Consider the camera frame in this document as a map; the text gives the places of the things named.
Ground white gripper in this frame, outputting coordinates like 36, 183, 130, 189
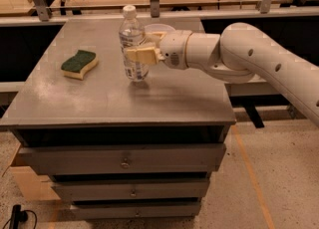
125, 30, 192, 70

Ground clear plastic water bottle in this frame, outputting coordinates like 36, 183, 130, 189
119, 5, 149, 82

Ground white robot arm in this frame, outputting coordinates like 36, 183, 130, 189
124, 23, 319, 125

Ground white bowl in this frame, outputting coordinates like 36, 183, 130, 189
145, 24, 174, 33

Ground green yellow sponge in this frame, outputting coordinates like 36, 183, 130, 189
61, 50, 98, 80

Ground grey drawer cabinet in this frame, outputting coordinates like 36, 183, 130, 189
1, 20, 235, 208

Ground top grey drawer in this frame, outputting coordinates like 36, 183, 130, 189
18, 143, 225, 175

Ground grey drawer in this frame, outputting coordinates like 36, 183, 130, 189
18, 143, 225, 175
70, 201, 201, 220
52, 179, 209, 202

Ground middle grey drawer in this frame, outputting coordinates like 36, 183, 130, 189
52, 179, 209, 202

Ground bottom grey drawer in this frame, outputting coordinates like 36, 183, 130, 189
70, 201, 201, 220

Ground black power adapter with cable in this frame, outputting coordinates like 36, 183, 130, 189
2, 204, 38, 229

